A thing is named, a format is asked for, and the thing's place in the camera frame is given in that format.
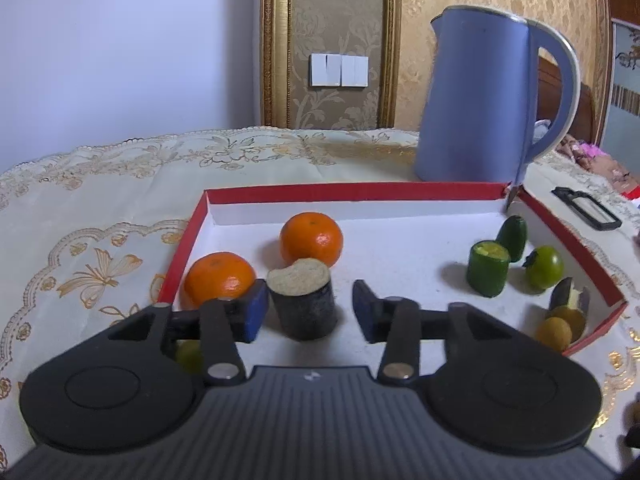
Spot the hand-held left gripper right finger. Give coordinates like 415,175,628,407
352,280,533,386

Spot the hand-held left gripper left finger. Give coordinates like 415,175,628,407
107,280,270,386

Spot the orange mandarin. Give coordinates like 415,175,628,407
183,252,257,310
279,212,345,269

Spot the dark eggplant piece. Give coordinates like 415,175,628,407
548,277,591,313
266,258,337,342

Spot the red cardboard box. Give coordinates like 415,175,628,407
160,181,628,358

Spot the small green tomato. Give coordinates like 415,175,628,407
175,340,205,375

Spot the cut green cucumber piece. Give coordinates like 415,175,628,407
467,240,512,298

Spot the pointed green cucumber end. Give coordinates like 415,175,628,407
496,215,529,264

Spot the large green tomato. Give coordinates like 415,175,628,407
522,245,565,291

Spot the small brown longan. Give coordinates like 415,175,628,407
536,317,573,352

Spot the large brown longan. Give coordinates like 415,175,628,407
546,305,587,341

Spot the cream floral lace tablecloth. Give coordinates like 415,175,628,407
0,127,640,466

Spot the blue electric kettle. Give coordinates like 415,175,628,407
412,5,582,211

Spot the pink patterned bedding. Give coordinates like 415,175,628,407
532,119,640,201

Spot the brown wooden headboard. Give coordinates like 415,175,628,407
536,55,597,143

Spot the patterned wardrobe door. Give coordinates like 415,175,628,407
597,0,640,166

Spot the black plastic bracket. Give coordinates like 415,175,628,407
551,186,623,232

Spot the white wall switch plate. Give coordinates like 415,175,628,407
309,53,342,87
340,54,370,87

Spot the gold wall frame moulding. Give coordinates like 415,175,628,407
259,0,402,131

